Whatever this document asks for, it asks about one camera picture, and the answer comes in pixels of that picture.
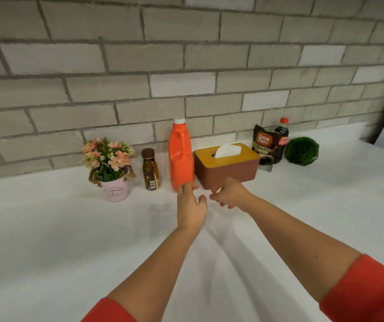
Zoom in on person's right hand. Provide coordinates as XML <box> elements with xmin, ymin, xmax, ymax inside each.
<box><xmin>209</xmin><ymin>177</ymin><xmax>256</xmax><ymax>213</ymax></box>

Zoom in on person's left hand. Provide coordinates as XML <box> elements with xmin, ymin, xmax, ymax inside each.
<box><xmin>177</xmin><ymin>182</ymin><xmax>208</xmax><ymax>233</ymax></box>

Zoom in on brown tissue box yellow lid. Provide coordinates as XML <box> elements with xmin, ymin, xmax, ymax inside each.
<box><xmin>193</xmin><ymin>143</ymin><xmax>262</xmax><ymax>191</ymax></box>

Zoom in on large red plastic bottle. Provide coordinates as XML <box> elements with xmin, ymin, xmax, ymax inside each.
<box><xmin>168</xmin><ymin>118</ymin><xmax>195</xmax><ymax>193</ymax></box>

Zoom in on brown spice jar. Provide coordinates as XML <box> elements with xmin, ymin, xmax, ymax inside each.
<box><xmin>140</xmin><ymin>148</ymin><xmax>161</xmax><ymax>191</ymax></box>

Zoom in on dark and yellow snack packet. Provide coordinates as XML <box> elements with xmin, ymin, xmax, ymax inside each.
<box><xmin>252</xmin><ymin>124</ymin><xmax>281</xmax><ymax>173</ymax></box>

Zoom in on cola bottle with red cap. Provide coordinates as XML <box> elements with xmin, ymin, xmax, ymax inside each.
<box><xmin>272</xmin><ymin>117</ymin><xmax>290</xmax><ymax>165</ymax></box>

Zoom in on pink bucket with rope handle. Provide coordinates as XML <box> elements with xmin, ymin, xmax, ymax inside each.
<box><xmin>88</xmin><ymin>165</ymin><xmax>137</xmax><ymax>203</ymax></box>

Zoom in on green plant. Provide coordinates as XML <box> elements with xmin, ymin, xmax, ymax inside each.
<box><xmin>284</xmin><ymin>136</ymin><xmax>320</xmax><ymax>166</ymax></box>

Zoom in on artificial flowers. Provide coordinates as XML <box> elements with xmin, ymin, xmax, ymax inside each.
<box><xmin>81</xmin><ymin>137</ymin><xmax>136</xmax><ymax>182</ymax></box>

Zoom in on person's left forearm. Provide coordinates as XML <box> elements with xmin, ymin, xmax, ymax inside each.
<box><xmin>107</xmin><ymin>226</ymin><xmax>199</xmax><ymax>322</ymax></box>

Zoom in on person's right forearm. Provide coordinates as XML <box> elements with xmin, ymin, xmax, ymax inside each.
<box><xmin>245</xmin><ymin>196</ymin><xmax>363</xmax><ymax>302</ymax></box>

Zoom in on white countertop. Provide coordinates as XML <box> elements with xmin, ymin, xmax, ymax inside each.
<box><xmin>0</xmin><ymin>122</ymin><xmax>384</xmax><ymax>322</ymax></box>

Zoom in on red sleeve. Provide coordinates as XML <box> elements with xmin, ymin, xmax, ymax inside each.
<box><xmin>319</xmin><ymin>254</ymin><xmax>384</xmax><ymax>322</ymax></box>
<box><xmin>79</xmin><ymin>297</ymin><xmax>137</xmax><ymax>322</ymax></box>

